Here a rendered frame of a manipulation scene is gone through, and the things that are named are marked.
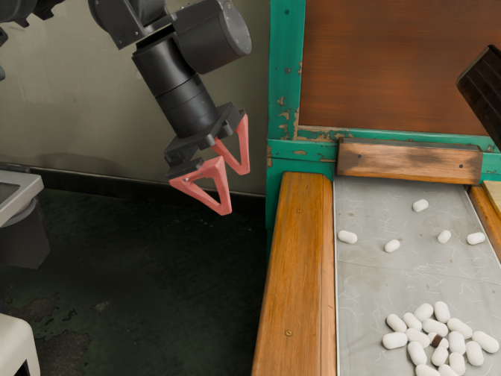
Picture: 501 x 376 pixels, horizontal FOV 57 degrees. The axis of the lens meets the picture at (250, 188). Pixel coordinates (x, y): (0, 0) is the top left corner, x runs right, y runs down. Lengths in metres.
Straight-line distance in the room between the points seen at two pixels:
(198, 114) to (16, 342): 0.41
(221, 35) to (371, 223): 0.61
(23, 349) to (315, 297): 0.44
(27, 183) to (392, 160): 0.73
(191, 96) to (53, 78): 1.82
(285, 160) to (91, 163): 1.50
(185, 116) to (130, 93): 1.62
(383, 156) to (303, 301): 0.41
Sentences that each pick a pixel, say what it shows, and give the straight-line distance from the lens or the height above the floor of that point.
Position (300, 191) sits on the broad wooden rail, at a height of 0.76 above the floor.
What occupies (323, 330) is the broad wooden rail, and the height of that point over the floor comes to 0.76.
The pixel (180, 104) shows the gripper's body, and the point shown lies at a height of 1.11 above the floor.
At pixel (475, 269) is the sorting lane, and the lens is 0.94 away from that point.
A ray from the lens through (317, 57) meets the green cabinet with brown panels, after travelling 0.99.
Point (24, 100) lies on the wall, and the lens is 2.47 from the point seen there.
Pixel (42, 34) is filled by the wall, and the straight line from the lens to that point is 2.27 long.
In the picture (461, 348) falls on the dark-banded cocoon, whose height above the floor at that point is 0.76.
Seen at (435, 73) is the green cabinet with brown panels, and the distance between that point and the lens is 1.03.
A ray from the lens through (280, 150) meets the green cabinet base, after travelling 1.07.
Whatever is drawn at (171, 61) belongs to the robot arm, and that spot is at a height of 1.16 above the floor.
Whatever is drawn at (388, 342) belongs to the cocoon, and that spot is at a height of 0.76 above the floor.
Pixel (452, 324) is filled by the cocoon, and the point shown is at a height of 0.76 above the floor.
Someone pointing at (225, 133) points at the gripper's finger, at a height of 1.07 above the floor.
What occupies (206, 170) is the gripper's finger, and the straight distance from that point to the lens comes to 0.50.
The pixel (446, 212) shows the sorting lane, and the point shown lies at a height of 0.74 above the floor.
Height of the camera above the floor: 1.31
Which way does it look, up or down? 33 degrees down
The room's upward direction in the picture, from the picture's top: straight up
